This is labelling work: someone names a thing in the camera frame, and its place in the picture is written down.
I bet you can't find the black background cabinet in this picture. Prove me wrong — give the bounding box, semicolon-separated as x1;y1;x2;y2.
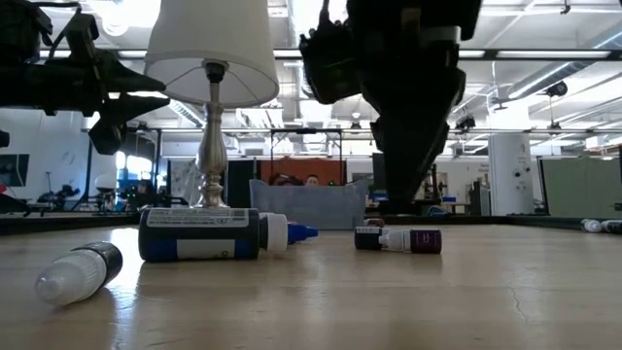
225;158;258;209

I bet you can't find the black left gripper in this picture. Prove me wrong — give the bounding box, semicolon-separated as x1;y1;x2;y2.
0;51;171;157

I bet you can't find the small black dropper bottle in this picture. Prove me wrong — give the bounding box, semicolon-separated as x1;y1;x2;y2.
354;226;386;252

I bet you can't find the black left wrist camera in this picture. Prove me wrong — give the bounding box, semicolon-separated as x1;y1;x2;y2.
57;10;103;67

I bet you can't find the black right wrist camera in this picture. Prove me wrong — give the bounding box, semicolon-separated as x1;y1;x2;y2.
297;18;364;106

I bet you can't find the translucent grey plastic bin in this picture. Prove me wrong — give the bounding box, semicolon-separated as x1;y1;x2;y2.
248;178;371;231

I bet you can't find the small purple dropper bottle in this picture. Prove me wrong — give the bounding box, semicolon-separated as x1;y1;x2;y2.
377;227;443;256

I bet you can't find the silver lamp with white shade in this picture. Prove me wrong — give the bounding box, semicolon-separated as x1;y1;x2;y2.
144;0;281;210

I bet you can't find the white round column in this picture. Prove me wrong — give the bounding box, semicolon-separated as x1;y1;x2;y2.
487;132;536;217

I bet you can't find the black aluminium table frame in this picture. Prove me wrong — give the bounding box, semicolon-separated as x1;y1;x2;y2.
0;211;622;235

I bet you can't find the small black bottle white cap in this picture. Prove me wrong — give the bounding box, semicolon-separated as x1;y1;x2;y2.
33;240;124;307

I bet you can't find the black metal rack frame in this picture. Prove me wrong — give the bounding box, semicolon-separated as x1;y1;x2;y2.
268;127;344;186

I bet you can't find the orange partition panel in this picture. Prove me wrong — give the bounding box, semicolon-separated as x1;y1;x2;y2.
259;157;347;188

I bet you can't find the white patterned sheet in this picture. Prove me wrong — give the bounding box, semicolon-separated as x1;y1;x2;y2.
168;158;204;208

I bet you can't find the large blue food coloring bottle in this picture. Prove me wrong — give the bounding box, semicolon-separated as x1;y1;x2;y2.
137;207;320;264

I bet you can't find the green partition panel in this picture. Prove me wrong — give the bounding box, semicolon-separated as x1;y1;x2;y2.
537;157;622;219

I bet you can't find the black wall monitor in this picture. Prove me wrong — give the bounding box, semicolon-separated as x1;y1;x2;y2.
0;153;31;189

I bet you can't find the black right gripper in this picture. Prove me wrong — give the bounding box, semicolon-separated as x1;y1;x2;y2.
362;23;467;215

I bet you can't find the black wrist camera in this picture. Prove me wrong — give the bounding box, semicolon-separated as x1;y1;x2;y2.
57;10;103;67
297;18;364;106

